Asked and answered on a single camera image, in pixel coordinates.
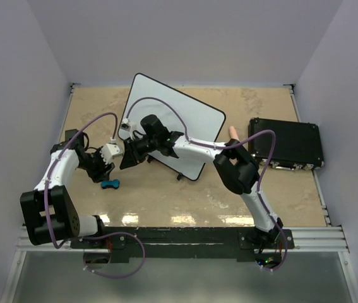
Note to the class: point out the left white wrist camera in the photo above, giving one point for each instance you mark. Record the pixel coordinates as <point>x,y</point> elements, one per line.
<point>109,152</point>

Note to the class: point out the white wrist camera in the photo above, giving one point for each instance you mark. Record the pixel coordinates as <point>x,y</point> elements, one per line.
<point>126,124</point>
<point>109,152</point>

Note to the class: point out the metal wire whiteboard stand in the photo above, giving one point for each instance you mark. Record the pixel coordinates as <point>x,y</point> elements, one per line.
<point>154,163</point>

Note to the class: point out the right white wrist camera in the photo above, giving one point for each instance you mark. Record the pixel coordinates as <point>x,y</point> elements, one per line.
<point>126,124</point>

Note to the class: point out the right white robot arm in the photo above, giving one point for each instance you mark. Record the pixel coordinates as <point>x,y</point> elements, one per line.
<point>236,167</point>

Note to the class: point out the white whiteboard black frame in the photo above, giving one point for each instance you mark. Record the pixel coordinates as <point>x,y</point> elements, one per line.
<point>176,110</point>

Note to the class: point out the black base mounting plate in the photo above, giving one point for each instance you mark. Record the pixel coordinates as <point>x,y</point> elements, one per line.
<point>238,243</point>

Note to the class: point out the aluminium rail frame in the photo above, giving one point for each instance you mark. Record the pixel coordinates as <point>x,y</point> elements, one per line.
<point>318,269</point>

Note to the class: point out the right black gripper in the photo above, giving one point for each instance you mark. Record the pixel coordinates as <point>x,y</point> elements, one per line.
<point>132,155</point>

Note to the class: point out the black box device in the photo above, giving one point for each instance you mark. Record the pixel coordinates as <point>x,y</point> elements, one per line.
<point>298,145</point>

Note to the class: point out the beige cylindrical handle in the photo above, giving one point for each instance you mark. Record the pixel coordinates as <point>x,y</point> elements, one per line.
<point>233,133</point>

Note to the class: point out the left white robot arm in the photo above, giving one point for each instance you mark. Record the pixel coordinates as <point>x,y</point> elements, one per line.
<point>48,210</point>

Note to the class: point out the blue whiteboard eraser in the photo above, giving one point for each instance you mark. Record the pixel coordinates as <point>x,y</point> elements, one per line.
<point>110,184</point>

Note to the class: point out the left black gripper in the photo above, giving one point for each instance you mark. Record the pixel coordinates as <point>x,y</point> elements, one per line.
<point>103,172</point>

